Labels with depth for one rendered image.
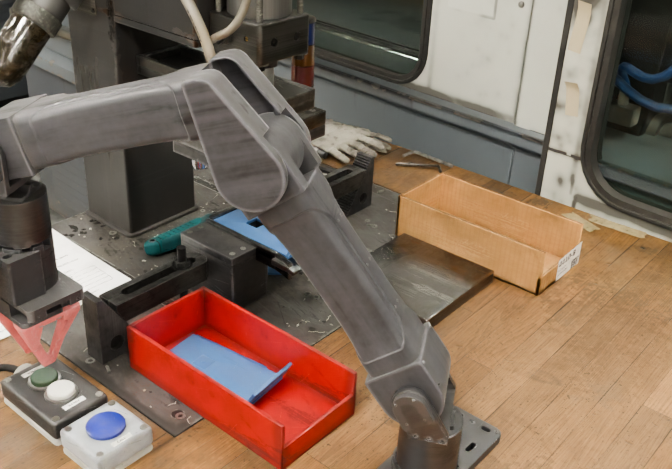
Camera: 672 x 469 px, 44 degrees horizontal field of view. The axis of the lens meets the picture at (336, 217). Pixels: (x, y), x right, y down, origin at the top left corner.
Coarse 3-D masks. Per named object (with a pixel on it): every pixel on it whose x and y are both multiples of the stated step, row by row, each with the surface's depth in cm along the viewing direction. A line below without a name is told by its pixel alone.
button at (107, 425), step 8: (96, 416) 86; (104, 416) 86; (112, 416) 86; (120, 416) 87; (88, 424) 85; (96, 424) 85; (104, 424) 85; (112, 424) 85; (120, 424) 85; (88, 432) 84; (96, 432) 84; (104, 432) 84; (112, 432) 84; (120, 432) 85; (104, 440) 84
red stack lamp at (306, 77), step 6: (294, 66) 134; (312, 66) 134; (294, 72) 134; (300, 72) 134; (306, 72) 134; (312, 72) 134; (294, 78) 134; (300, 78) 134; (306, 78) 134; (312, 78) 135; (306, 84) 135; (312, 84) 136
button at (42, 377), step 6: (36, 372) 92; (42, 372) 92; (48, 372) 92; (54, 372) 92; (30, 378) 91; (36, 378) 91; (42, 378) 91; (48, 378) 91; (54, 378) 91; (36, 384) 91; (42, 384) 90; (48, 384) 91
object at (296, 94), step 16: (176, 48) 119; (192, 48) 118; (144, 64) 114; (160, 64) 112; (176, 64) 116; (192, 64) 116; (272, 64) 103; (272, 80) 105; (288, 80) 108; (288, 96) 103; (304, 96) 105; (304, 112) 110; (320, 112) 110; (320, 128) 111; (176, 144) 104; (192, 144) 102; (192, 160) 107
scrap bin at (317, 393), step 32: (160, 320) 100; (192, 320) 105; (224, 320) 104; (256, 320) 99; (160, 352) 93; (256, 352) 101; (288, 352) 97; (320, 352) 94; (160, 384) 96; (192, 384) 91; (288, 384) 97; (320, 384) 95; (352, 384) 92; (224, 416) 89; (256, 416) 85; (288, 416) 92; (320, 416) 89; (256, 448) 87; (288, 448) 85
